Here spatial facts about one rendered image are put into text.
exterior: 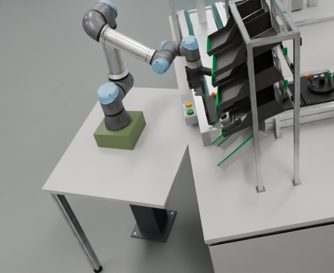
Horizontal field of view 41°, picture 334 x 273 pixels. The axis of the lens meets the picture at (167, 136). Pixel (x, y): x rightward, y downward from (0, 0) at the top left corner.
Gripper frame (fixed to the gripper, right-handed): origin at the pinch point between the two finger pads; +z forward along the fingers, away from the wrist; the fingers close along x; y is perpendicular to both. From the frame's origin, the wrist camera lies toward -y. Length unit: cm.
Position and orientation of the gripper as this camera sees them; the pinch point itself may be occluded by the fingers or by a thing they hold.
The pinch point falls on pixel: (205, 95)
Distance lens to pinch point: 239.0
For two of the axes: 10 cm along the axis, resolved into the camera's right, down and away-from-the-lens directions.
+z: 2.1, 7.2, 6.6
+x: 0.8, 6.6, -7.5
